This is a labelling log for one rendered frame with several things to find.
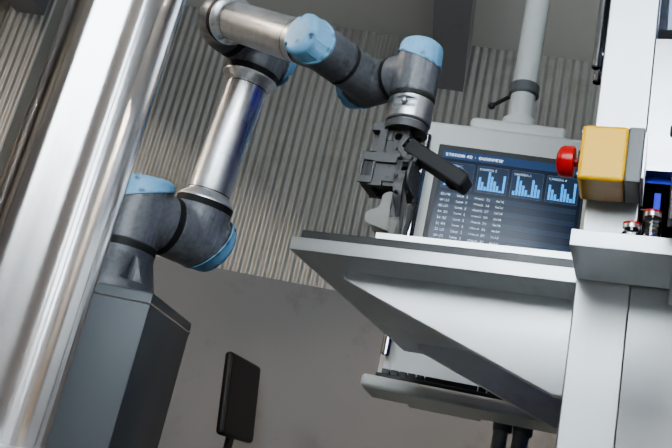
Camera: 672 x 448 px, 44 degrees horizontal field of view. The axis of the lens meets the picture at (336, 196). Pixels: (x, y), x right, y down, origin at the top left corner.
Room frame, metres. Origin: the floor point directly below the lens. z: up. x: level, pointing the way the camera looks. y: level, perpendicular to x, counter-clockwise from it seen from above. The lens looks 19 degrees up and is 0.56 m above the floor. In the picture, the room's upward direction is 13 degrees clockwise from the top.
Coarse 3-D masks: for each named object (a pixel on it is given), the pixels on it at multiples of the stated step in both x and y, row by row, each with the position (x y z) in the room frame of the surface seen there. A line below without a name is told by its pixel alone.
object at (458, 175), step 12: (408, 144) 1.20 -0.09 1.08; (420, 144) 1.19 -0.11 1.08; (420, 156) 1.19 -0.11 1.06; (432, 156) 1.18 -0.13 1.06; (432, 168) 1.18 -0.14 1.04; (444, 168) 1.18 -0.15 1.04; (456, 168) 1.17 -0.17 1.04; (444, 180) 1.20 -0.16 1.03; (456, 180) 1.17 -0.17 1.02; (468, 180) 1.17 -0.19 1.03
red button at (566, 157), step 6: (564, 150) 0.93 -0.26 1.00; (570, 150) 0.93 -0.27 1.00; (558, 156) 0.94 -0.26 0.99; (564, 156) 0.93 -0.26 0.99; (570, 156) 0.93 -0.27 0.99; (558, 162) 0.94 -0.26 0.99; (564, 162) 0.93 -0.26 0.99; (570, 162) 0.93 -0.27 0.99; (576, 162) 0.94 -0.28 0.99; (558, 168) 0.94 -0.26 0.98; (564, 168) 0.94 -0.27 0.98; (570, 168) 0.93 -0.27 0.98; (558, 174) 0.95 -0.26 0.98; (564, 174) 0.94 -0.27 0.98; (570, 174) 0.94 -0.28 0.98
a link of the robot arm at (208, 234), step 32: (256, 64) 1.51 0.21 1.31; (288, 64) 1.55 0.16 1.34; (224, 96) 1.54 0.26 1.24; (256, 96) 1.54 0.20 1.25; (224, 128) 1.53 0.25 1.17; (224, 160) 1.54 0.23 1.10; (192, 192) 1.54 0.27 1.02; (224, 192) 1.56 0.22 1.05; (192, 224) 1.52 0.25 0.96; (224, 224) 1.57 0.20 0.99; (192, 256) 1.56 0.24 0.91; (224, 256) 1.59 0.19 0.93
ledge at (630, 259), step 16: (576, 240) 0.86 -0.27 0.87; (592, 240) 0.86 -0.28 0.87; (608, 240) 0.85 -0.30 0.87; (624, 240) 0.84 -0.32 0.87; (640, 240) 0.84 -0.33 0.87; (656, 240) 0.83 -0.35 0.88; (576, 256) 0.90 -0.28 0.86; (592, 256) 0.89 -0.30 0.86; (608, 256) 0.87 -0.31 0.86; (624, 256) 0.86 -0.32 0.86; (640, 256) 0.85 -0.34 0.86; (656, 256) 0.84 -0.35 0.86; (576, 272) 0.96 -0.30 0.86; (592, 272) 0.95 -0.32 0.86; (608, 272) 0.93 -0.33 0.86; (624, 272) 0.92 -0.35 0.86; (640, 272) 0.91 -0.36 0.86; (656, 272) 0.89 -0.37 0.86
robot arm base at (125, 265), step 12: (120, 240) 1.45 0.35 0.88; (132, 240) 1.45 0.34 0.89; (108, 252) 1.44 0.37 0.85; (120, 252) 1.44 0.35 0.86; (132, 252) 1.45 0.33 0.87; (144, 252) 1.47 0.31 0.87; (156, 252) 1.51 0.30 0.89; (108, 264) 1.43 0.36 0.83; (120, 264) 1.44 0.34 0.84; (132, 264) 1.46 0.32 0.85; (144, 264) 1.47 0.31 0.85; (108, 276) 1.43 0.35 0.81; (120, 276) 1.44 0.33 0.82; (132, 276) 1.46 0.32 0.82; (144, 276) 1.47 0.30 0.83; (132, 288) 1.44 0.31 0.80; (144, 288) 1.46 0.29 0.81
